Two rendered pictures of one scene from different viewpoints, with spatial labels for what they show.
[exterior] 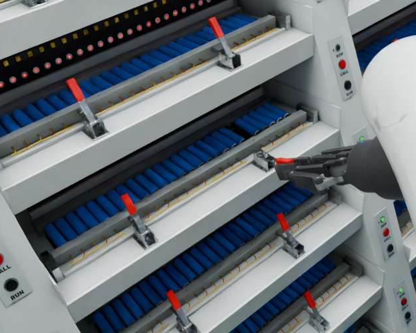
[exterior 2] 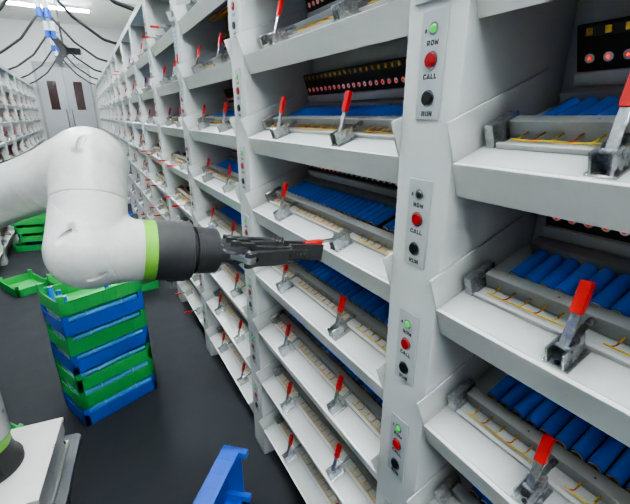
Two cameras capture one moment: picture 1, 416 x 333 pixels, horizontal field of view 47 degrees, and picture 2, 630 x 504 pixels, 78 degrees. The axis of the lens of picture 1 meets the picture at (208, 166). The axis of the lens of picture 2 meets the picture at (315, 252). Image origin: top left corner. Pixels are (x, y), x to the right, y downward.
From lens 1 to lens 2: 1.12 m
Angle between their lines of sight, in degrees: 80
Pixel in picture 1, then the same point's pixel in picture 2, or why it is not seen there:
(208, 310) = (296, 294)
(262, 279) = (314, 316)
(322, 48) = (402, 181)
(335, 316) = (345, 422)
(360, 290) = (373, 449)
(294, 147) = (363, 257)
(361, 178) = not seen: hidden behind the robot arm
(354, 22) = (469, 182)
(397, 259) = (401, 490)
